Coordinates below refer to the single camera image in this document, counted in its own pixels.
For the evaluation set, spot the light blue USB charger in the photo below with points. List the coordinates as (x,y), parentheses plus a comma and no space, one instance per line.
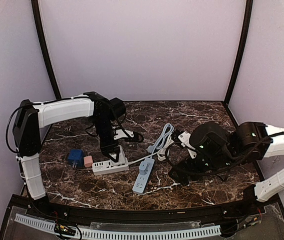
(143,168)

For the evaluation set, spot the light blue power strip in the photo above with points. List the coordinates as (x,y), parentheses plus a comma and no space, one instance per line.
(142,180)

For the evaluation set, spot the blue cube socket adapter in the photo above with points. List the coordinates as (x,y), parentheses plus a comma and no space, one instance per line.
(76,158)

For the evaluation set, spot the white power strip with USB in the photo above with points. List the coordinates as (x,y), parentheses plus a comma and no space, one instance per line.
(108,167)

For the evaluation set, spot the pink USB charger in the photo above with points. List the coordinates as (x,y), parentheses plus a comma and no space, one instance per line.
(88,161)

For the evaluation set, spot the black frame rail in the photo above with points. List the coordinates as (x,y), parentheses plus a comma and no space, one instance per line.
(261,221)

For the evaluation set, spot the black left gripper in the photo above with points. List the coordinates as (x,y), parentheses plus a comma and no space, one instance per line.
(109,148)

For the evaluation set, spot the white slotted cable duct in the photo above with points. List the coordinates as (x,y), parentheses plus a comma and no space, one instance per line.
(109,231)

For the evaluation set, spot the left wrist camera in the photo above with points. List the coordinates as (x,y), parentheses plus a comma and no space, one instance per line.
(128,135)

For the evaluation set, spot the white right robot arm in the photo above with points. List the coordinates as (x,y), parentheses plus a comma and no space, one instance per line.
(211,150)

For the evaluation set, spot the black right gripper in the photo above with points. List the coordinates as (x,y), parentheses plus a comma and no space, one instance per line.
(190,166)

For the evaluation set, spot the small circuit board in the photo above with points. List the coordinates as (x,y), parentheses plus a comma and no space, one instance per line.
(64,230)

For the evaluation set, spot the white cube socket adapter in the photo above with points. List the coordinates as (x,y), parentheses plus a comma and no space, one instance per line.
(123,159)

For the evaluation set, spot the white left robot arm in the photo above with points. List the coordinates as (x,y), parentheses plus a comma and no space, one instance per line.
(41,135)

